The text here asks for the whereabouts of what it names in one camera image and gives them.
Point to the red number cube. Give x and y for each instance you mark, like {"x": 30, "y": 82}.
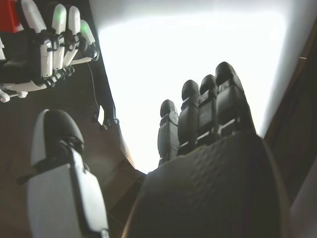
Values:
{"x": 8, "y": 15}

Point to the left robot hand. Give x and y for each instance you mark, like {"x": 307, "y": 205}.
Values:
{"x": 210, "y": 193}

